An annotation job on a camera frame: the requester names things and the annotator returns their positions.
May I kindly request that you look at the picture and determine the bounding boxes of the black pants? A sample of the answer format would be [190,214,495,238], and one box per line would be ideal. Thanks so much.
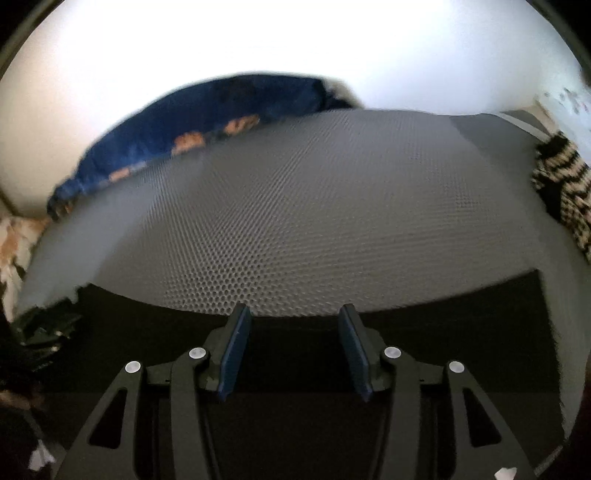
[1,272,565,479]

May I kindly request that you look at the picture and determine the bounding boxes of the white floral pillow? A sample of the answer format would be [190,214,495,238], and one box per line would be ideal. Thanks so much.
[0,216,50,323]

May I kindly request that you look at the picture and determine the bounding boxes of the grey mesh mattress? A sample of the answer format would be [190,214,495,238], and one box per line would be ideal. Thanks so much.
[18,110,590,431]

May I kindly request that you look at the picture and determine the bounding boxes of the black white striped cloth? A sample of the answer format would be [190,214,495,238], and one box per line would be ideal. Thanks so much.
[531,131,590,262]

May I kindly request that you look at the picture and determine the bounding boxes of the blue floral blanket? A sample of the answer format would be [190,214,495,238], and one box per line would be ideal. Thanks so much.
[46,74,356,221]

